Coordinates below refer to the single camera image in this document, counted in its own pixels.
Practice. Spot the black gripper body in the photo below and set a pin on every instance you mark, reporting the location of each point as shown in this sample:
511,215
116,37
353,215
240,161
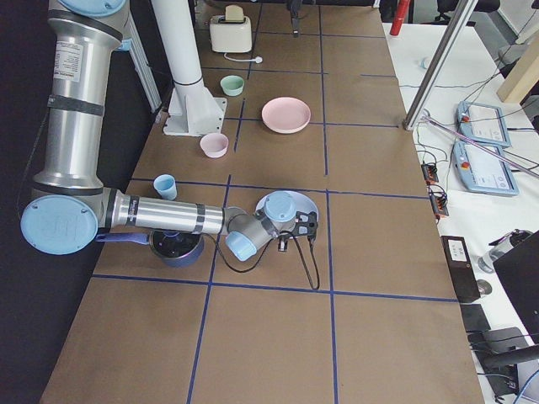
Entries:
282,244

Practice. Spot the blue plate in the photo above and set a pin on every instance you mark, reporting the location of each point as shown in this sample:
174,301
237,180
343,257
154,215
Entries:
303,203

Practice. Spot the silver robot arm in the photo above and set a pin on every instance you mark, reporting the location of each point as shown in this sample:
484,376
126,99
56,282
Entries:
71,204

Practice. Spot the brown paper table cover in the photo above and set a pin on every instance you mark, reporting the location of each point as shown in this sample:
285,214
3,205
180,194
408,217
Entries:
365,314

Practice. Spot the pink plate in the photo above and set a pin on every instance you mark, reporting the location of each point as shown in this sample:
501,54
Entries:
286,115

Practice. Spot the pink bowl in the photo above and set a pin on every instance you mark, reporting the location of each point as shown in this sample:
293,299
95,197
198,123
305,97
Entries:
214,145

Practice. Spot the dark blue saucepan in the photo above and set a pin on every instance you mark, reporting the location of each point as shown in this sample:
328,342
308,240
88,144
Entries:
175,248

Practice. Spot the light blue cup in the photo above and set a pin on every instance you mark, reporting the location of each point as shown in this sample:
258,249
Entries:
166,187

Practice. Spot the green bowl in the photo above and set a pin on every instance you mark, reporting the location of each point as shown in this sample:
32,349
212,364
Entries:
232,85

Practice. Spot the black box with label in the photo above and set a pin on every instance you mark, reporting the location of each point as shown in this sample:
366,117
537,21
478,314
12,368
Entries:
460,269

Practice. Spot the lower teach pendant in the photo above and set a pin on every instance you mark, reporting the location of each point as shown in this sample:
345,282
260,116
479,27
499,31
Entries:
481,172

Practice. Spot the teach pendant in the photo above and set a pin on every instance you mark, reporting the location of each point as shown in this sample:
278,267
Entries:
481,172
483,123

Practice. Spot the cream white toaster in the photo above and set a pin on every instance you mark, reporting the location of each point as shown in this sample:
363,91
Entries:
231,32

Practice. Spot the upper teach pendant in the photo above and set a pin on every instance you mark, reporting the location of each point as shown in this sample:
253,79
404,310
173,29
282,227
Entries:
483,123

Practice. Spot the red cylinder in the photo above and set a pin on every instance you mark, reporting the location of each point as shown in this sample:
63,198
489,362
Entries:
399,17

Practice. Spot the white pillar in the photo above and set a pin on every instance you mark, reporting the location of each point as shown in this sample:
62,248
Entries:
177,33

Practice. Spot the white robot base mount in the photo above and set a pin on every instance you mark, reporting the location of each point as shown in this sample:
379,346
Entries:
194,112

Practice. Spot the aluminium frame post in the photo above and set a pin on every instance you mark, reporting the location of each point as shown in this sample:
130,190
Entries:
463,12

